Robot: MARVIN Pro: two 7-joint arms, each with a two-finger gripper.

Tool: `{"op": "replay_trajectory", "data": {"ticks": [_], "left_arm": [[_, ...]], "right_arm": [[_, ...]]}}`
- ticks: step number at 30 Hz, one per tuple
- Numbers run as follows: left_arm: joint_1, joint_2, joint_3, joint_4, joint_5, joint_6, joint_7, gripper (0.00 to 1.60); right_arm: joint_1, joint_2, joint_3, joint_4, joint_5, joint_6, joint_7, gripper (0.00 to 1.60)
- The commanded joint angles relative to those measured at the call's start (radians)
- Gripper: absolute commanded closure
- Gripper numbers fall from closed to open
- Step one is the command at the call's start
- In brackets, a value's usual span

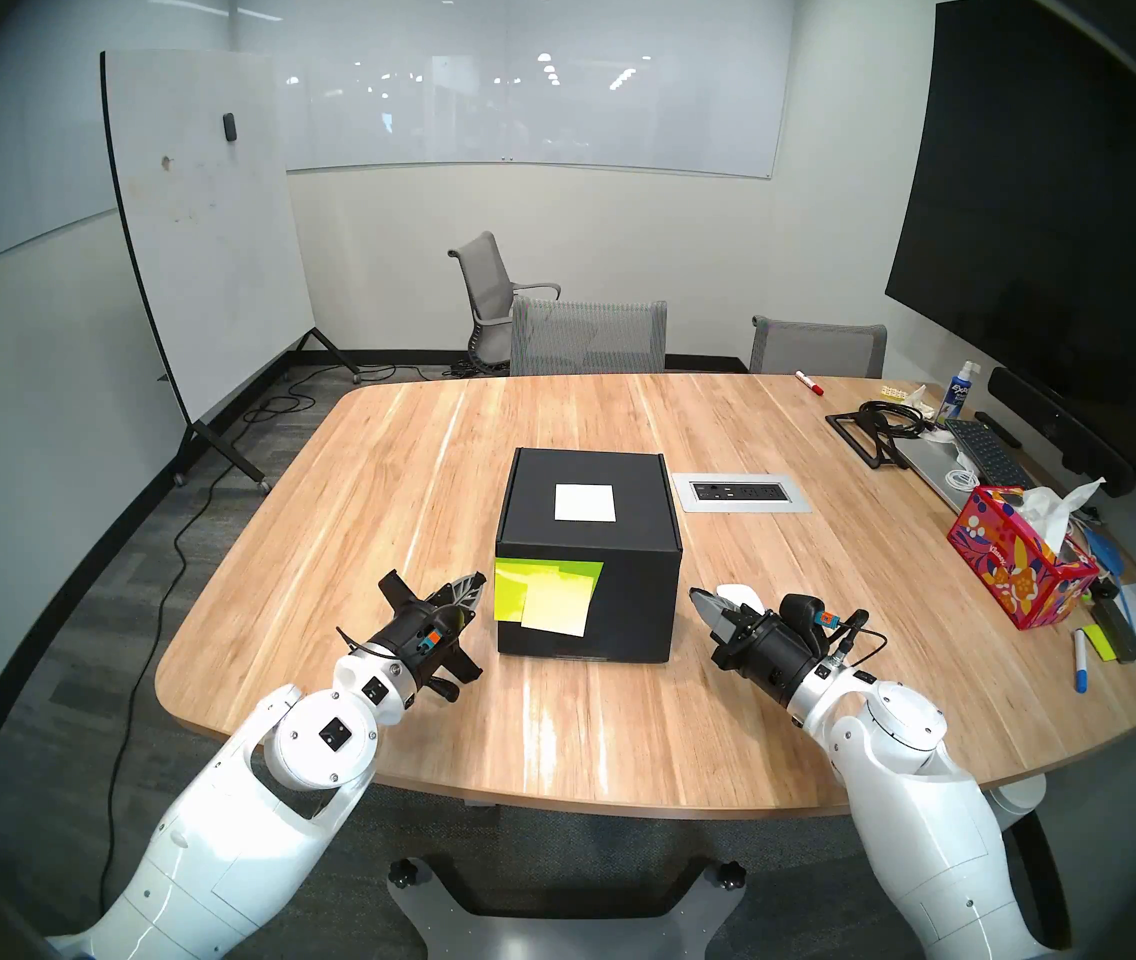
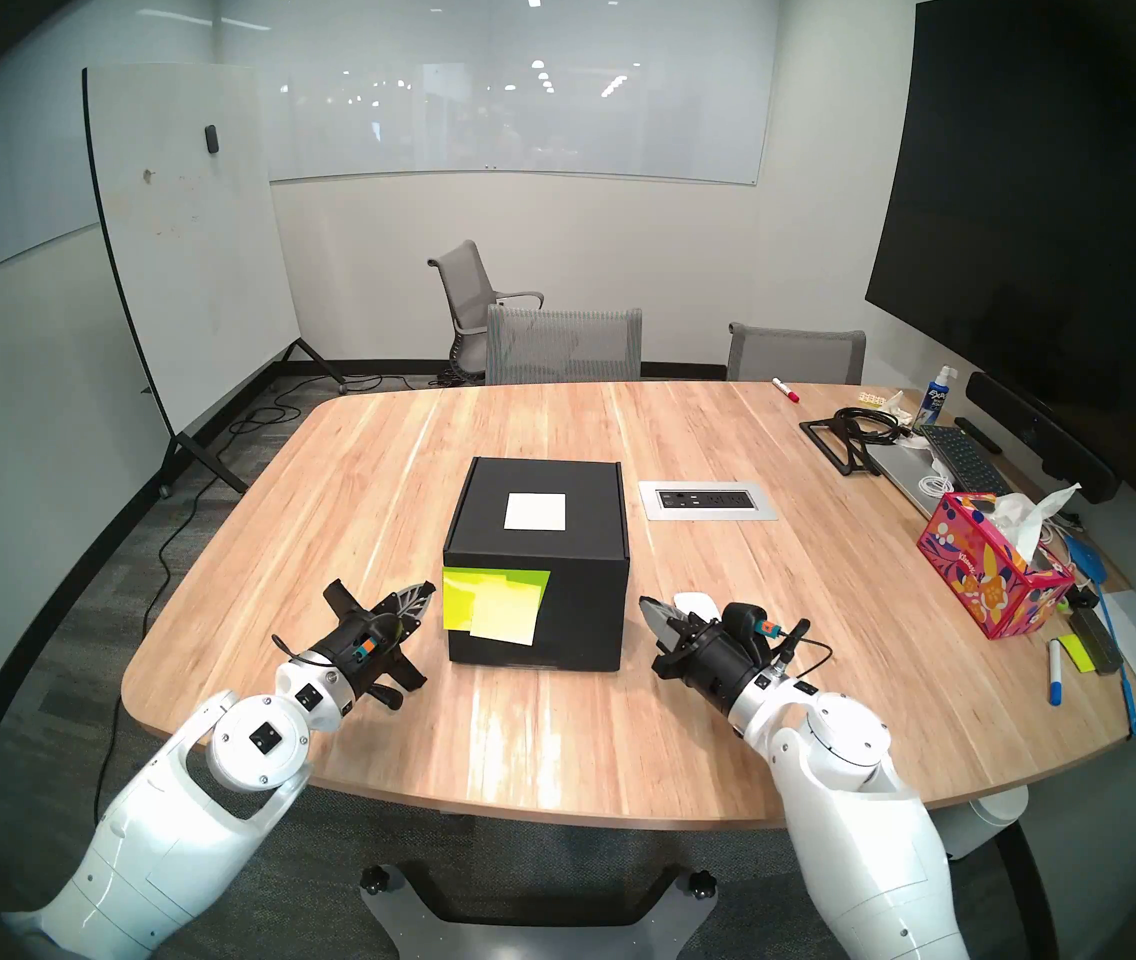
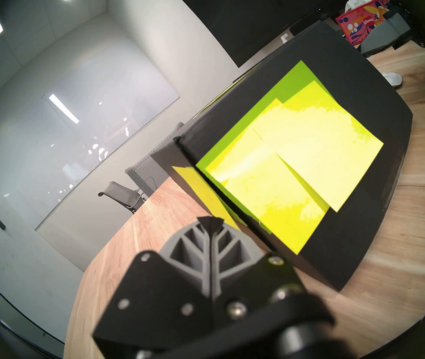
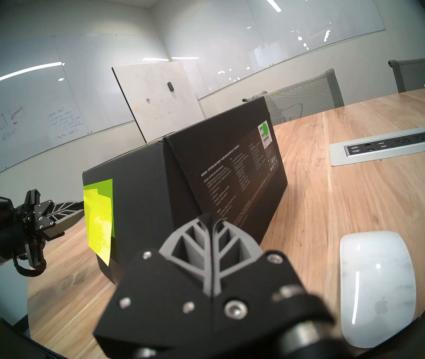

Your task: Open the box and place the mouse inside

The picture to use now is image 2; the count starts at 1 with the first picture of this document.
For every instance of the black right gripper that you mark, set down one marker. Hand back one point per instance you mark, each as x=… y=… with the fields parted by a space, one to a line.
x=728 y=658

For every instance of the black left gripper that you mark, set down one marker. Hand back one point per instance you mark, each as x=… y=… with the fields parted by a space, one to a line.
x=368 y=653

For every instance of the white computer mouse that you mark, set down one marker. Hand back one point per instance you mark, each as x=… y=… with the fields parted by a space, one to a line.
x=696 y=603

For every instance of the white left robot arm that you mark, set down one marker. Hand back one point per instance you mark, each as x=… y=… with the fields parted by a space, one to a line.
x=248 y=748

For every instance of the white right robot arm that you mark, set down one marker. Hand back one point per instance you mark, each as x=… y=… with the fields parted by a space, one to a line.
x=848 y=798

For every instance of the black cardboard box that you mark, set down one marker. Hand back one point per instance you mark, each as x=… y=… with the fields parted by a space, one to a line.
x=583 y=608

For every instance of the red floral tissue box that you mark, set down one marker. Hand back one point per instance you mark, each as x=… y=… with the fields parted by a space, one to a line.
x=978 y=573

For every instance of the lime green sticky note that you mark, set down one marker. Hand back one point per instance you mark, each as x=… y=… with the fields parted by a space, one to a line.
x=458 y=596

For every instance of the yellow sticky note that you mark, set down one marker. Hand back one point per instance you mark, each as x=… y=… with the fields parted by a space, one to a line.
x=513 y=618

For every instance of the silver table power panel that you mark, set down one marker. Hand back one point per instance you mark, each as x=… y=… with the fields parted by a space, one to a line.
x=708 y=501

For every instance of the pale square sticky note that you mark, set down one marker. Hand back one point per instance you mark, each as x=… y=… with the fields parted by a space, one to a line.
x=535 y=511

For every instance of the black laptop stand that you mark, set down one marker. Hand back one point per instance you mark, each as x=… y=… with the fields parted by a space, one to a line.
x=828 y=443

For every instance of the red capped marker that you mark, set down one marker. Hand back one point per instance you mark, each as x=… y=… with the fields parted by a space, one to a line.
x=785 y=390

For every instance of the silver laptop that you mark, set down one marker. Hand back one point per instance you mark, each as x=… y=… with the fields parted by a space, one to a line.
x=903 y=473

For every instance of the gray mesh office chair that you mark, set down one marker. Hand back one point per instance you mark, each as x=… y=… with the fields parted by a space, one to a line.
x=563 y=346

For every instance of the gray plain-back office chair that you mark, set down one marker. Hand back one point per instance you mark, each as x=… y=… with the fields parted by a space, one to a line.
x=796 y=356

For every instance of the gray office chair with armrests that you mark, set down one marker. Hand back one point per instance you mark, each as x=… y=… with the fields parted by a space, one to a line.
x=463 y=283

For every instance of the black keyboard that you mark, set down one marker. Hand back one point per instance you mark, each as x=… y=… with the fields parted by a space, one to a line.
x=963 y=458

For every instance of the whiteboard cleaner spray bottle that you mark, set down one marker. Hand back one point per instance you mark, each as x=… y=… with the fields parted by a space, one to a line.
x=933 y=400

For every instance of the white tissue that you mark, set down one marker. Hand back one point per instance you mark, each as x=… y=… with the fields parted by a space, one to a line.
x=1028 y=523

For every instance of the blue capped marker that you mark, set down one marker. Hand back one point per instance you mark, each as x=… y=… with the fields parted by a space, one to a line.
x=1055 y=673

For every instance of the yellow sticky note pad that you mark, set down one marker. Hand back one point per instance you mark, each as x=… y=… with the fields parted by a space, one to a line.
x=1074 y=654

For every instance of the black video conference bar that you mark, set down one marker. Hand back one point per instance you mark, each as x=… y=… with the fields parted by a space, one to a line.
x=1038 y=433

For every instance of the blue fly swatter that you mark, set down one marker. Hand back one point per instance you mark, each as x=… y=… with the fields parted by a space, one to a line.
x=1088 y=558

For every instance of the rolling whiteboard on stand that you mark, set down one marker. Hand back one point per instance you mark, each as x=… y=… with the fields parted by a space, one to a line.
x=188 y=248

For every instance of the glass wall whiteboard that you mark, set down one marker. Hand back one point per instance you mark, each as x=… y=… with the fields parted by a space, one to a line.
x=518 y=88

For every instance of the large black wall screen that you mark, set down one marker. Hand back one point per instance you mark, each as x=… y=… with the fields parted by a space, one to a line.
x=1038 y=198

